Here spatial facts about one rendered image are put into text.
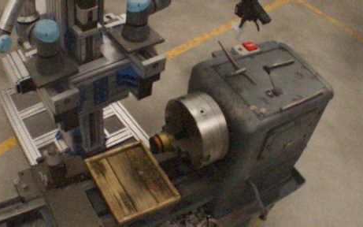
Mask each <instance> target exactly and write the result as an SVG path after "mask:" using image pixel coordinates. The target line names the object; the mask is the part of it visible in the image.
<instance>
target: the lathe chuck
mask: <svg viewBox="0 0 363 227"><path fill-rule="evenodd" d="M177 99H181V100H180V101H179V102H180V110H181V114H182V119H183V126H184V129H182V130H183V131H185V133H186V135H187V137H189V139H190V141H191V142H192V143H193V144H194V145H195V146H196V148H197V149H198V150H199V152H200V153H201V154H202V156H203V157H206V156H207V155H208V154H209V158H208V160H207V161H204V162H202V161H201V159H200V160H198V161H196V162H192V163H191V161H189V160H188V158H187V157H186V156H185V157H182V158H181V157H180V155H179V154H178V153H176V154H177V156H178V157H179V159H180V160H181V162H183V163H184V164H185V165H186V166H188V167H190V168H192V169H199V168H202V167H203V166H207V165H208V164H210V163H212V162H215V161H216V160H217V159H218V158H219V157H220V153H221V149H222V143H223V139H222V133H221V130H220V125H219V122H218V120H217V117H216V115H215V113H214V112H213V110H212V108H211V107H210V105H209V104H208V102H207V101H206V100H205V99H204V98H203V97H201V96H200V95H198V94H195V93H189V94H186V95H181V96H179V97H176V98H174V99H170V100H169V101H168V103H167V105H166V107H165V117H168V116H169V114H168V109H167V106H170V105H172V104H175V103H176V102H175V100H177ZM182 99H183V100H182ZM200 108H203V109H204V110H206V115H201V114H200V113H199V112H198V110H199V109H200Z"/></svg>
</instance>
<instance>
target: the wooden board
mask: <svg viewBox="0 0 363 227"><path fill-rule="evenodd" d="M129 144H130V145H129ZM129 144H126V145H124V146H121V147H118V148H117V149H114V150H112V151H108V152H106V153H105V152H104V153H101V154H99V155H96V156H94V157H92V158H87V159H85V165H86V167H87V168H88V170H89V172H90V174H91V176H92V178H93V180H94V182H95V183H96V185H97V187H98V190H99V191H100V193H101V194H102V197H103V199H104V200H105V202H106V204H107V206H108V208H109V210H110V211H111V213H112V215H113V216H114V218H115V219H116V221H117V223H118V225H119V226H120V225H125V224H126V223H128V222H131V221H134V220H135V219H139V218H142V217H143V216H147V215H148V214H152V213H153V212H156V211H158V210H160V209H162V208H164V207H169V206H170V205H172V204H174V203H176V202H178V201H180V199H181V197H180V194H179V192H177V190H176V189H175V188H174V186H173V185H172V183H171V182H170V180H169V179H168V178H167V177H166V175H165V173H164V172H163V170H162V169H161V167H160V166H159V165H158V163H157V161H156V159H155V158H154V156H153V155H152V154H151V153H150V152H149V150H148V148H147V147H146V145H145V144H144V142H143V141H142V140H140V141H139V142H135V143H129ZM132 148H133V149H132ZM135 148H136V149H135ZM134 149H135V150H137V149H139V150H138V152H139V153H138V152H137V151H133V150H134ZM129 151H130V152H129ZM133 152H134V153H135V154H136V155H135V154H134V153H133ZM144 152H145V153H144ZM143 154H144V155H143ZM114 155H115V156H114ZM117 155H118V156H117ZM121 155H122V156H121ZM133 156H135V157H133ZM137 156H138V157H137ZM145 156H146V157H145ZM142 157H143V158H142ZM107 158H110V159H107ZM146 158H148V159H146ZM136 159H137V160H136ZM144 159H145V160H144ZM129 160H131V161H129ZM139 160H140V163H142V164H144V165H142V164H140V163H136V162H139ZM147 160H148V161H150V162H149V163H148V161H147ZM93 162H94V163H93ZM95 162H97V163H95ZM91 163H93V165H92V164H91ZM148 164H149V165H148ZM133 165H135V166H136V167H134V168H133ZM96 166H97V167H96ZM152 166H153V167H152ZM93 167H94V168H95V169H92V168H93ZM144 167H146V168H144ZM147 167H149V168H147ZM98 170H99V171H98ZM129 170H130V171H129ZM139 170H140V171H142V172H140V171H139ZM91 171H92V172H91ZM154 171H155V172H154ZM144 172H145V173H144ZM113 173H114V174H113ZM96 174H97V175H96ZM145 174H146V175H145ZM151 174H152V175H151ZM157 174H158V175H157ZM147 176H148V178H147ZM99 178H100V179H99ZM95 179H96V180H95ZM151 179H152V180H151ZM155 179H156V180H155ZM150 180H151V182H150ZM162 180H163V182H164V183H163V182H162ZM148 182H149V183H148ZM154 182H155V183H154ZM152 184H153V185H152ZM158 185H159V188H158ZM153 186H154V187H153ZM148 187H149V188H148ZM165 188H166V189H165ZM148 189H149V190H148ZM167 189H168V190H167ZM160 191H161V192H160ZM151 192H153V193H151ZM169 192H171V193H170V194H169ZM165 193H166V194H165ZM167 194H168V195H169V198H168V195H167ZM164 195H165V196H164ZM125 196H126V197H125ZM129 196H130V197H129ZM145 197H146V198H145ZM154 197H155V198H154ZM164 197H165V198H164ZM119 199H120V200H119ZM126 199H127V200H126ZM129 199H130V200H129ZM131 199H132V200H133V201H132V200H131ZM168 199H169V200H168ZM115 200H116V201H115ZM135 200H137V202H136V201H135ZM127 201H128V202H129V205H127V204H125V203H128V202H127ZM155 201H156V202H155ZM112 202H113V204H112ZM150 203H151V204H150ZM134 204H135V206H134ZM130 205H131V206H130ZM132 205H133V206H134V207H133V206H132ZM149 205H150V206H151V207H150V206H149ZM130 207H131V209H130ZM135 208H136V209H135ZM138 209H140V210H139V211H138ZM125 211H126V212H125ZM129 211H130V212H131V211H132V212H133V213H132V212H131V213H130V212H129ZM116 213H117V214H116ZM119 213H120V214H119ZM127 214H128V215H129V216H127V217H126V216H125V215H127ZM121 217H122V218H121Z"/></svg>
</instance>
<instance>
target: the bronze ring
mask: <svg viewBox="0 0 363 227"><path fill-rule="evenodd" d="M175 141H176V139H175V136H174V135H173V134H172V133H171V134H169V135H168V133H167V132H166V131H164V130H162V131H161V132H159V133H157V134H155V135H154V136H151V137H150V138H149V145H150V149H151V150H152V152H153V153H154V154H163V153H165V152H170V151H172V142H175Z"/></svg>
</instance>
